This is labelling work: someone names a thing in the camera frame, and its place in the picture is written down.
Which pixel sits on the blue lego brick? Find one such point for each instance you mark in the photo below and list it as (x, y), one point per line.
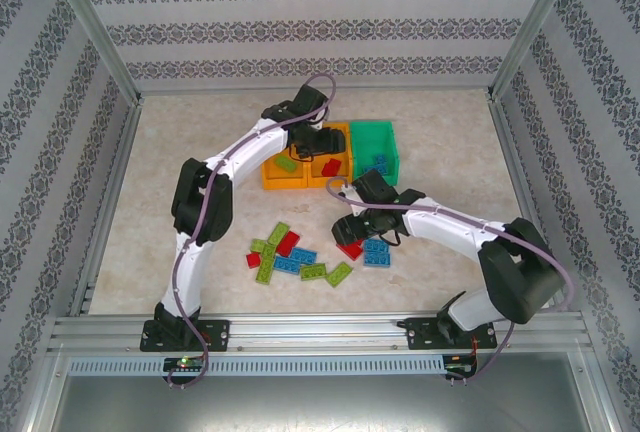
(377, 259)
(376, 169)
(382, 159)
(304, 255)
(285, 264)
(377, 246)

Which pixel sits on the green plastic bin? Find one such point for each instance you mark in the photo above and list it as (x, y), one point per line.
(367, 139)

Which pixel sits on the orange plastic bin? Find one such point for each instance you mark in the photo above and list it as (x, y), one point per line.
(285, 182)
(330, 182)

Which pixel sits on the lime green lego brick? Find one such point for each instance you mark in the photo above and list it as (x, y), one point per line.
(286, 164)
(339, 274)
(257, 245)
(312, 271)
(278, 233)
(265, 269)

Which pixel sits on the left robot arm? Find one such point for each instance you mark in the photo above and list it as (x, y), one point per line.
(190, 262)

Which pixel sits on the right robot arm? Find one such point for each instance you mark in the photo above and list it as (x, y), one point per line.
(450, 227)

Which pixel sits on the small circuit board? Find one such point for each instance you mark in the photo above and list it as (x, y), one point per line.
(185, 363)
(457, 368)

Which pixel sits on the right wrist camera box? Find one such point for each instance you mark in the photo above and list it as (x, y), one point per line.
(352, 196)

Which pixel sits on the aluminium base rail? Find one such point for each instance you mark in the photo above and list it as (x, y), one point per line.
(320, 332)

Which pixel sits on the aluminium frame post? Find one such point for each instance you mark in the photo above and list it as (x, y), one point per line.
(85, 12)
(535, 17)

